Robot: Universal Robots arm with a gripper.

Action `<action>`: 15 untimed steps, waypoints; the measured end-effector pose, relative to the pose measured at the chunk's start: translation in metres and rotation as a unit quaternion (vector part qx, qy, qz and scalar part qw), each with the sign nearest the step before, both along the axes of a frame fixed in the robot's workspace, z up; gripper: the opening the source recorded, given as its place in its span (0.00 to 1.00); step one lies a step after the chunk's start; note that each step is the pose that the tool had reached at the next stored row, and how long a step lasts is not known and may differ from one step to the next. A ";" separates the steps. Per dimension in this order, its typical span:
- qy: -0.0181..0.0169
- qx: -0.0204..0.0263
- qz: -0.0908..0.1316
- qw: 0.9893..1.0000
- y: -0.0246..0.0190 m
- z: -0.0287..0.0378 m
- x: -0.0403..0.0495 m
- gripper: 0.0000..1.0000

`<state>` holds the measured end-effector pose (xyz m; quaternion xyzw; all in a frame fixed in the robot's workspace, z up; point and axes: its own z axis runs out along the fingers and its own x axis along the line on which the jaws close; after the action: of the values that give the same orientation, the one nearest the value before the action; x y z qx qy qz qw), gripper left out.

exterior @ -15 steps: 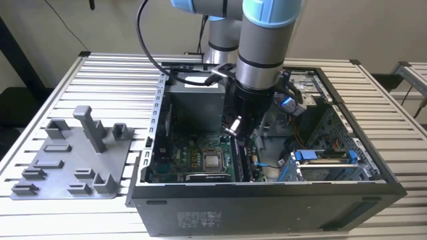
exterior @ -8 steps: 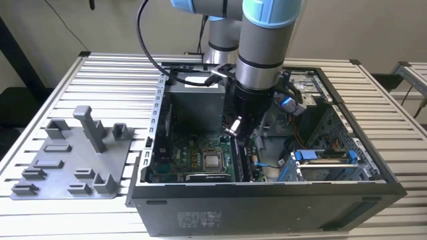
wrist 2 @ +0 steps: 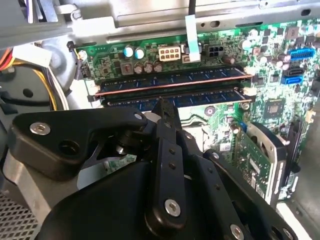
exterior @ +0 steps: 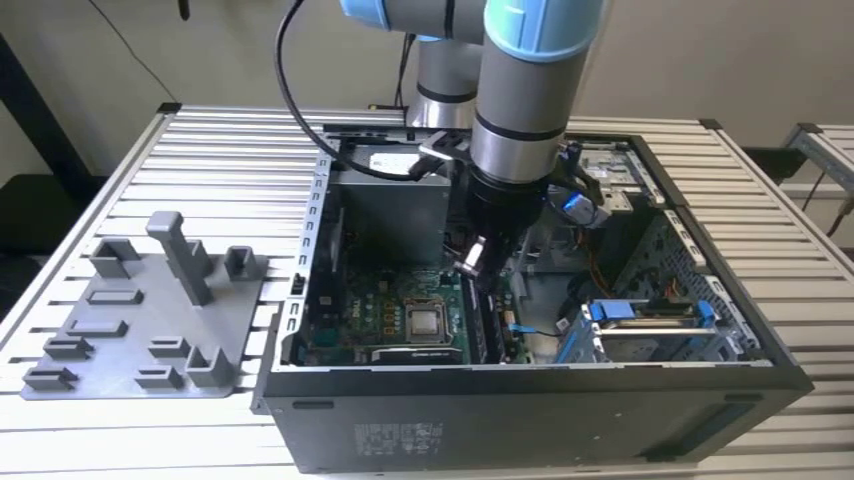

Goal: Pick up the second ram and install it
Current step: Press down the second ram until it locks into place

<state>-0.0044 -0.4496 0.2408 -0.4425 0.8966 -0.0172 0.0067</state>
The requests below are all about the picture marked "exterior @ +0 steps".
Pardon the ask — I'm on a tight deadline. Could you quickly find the silver CPU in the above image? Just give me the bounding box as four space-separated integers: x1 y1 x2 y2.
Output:
406 307 449 346

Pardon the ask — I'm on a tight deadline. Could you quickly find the black PC case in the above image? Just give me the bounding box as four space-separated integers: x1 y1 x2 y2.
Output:
250 122 817 476

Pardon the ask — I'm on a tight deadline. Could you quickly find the metal slat side table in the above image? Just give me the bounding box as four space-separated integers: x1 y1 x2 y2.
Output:
777 121 854 236

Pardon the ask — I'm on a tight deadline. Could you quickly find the blue tipped black wire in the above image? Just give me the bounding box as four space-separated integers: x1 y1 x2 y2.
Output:
507 322 575 339

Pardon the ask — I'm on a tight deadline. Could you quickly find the grey power supply unit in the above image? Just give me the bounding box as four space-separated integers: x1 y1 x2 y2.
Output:
330 149 469 266

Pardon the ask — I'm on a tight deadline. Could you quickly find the thick black camera cable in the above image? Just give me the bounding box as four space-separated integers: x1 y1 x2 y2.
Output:
277 0 435 181

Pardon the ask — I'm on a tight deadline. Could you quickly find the black RAM stick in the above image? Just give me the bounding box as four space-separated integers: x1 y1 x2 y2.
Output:
466 279 493 365

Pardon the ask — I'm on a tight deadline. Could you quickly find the black furniture piece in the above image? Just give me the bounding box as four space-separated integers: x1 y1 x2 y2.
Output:
0 29 108 314
738 145 810 189

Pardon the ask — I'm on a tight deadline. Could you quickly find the hard disk in blue carrier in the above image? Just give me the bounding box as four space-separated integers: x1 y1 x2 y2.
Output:
581 298 726 365

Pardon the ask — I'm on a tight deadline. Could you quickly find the black graphics card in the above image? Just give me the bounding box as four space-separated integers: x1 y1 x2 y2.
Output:
370 347 466 366

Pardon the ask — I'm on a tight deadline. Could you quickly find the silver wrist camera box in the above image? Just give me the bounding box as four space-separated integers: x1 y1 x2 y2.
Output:
563 193 610 229

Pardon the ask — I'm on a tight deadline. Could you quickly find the grey parts rack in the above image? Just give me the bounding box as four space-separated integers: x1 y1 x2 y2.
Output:
19 209 273 401

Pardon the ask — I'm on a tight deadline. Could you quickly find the green motherboard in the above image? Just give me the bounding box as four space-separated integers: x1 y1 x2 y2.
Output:
297 262 535 369

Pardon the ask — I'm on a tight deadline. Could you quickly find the silver hinged camera bracket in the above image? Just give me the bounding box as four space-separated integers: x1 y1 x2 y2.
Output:
454 240 489 277

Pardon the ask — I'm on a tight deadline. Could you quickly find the silver drive cage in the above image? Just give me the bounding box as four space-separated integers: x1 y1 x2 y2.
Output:
573 142 662 236

